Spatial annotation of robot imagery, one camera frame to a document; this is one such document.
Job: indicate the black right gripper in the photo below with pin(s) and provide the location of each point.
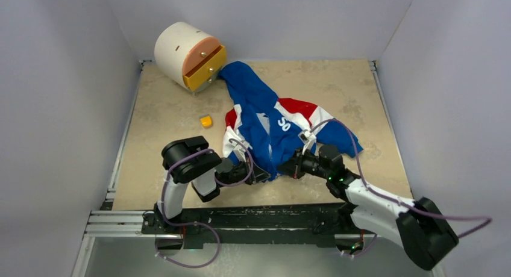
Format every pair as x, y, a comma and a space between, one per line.
294, 166

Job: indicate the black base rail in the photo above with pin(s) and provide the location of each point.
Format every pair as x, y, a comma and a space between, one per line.
323, 225

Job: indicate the small yellow grey block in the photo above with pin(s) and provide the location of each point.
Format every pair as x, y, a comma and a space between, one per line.
206, 121

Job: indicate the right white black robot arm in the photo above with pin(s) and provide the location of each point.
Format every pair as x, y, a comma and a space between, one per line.
416, 226

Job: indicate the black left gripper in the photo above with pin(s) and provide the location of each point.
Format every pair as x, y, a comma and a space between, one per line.
257, 175

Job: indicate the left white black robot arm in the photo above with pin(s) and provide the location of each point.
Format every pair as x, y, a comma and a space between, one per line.
191, 162

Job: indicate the round white drawer cabinet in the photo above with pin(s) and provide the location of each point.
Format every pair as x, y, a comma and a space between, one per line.
189, 56

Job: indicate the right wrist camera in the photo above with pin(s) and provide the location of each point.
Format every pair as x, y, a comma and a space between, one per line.
309, 140

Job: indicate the blue white red jacket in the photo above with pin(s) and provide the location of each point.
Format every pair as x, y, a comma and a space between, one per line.
271, 125

